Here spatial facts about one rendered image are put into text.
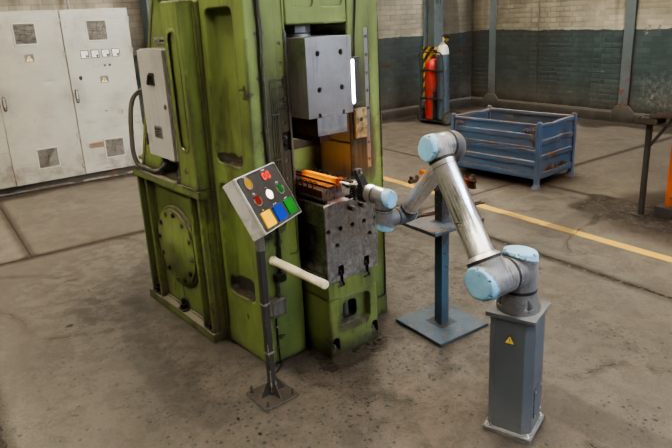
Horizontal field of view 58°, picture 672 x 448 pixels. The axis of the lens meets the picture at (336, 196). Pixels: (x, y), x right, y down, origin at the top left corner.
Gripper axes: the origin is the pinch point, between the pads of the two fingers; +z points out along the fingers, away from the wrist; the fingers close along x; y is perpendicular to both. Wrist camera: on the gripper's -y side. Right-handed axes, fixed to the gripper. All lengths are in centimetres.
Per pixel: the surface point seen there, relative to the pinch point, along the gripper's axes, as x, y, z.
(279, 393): -58, 98, -14
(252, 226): -70, 2, -20
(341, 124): 3.6, -29.5, 3.7
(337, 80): 2, -53, 4
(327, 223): -14.2, 19.6, -3.5
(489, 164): 355, 87, 156
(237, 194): -73, -12, -14
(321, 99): -9.0, -44.1, 4.2
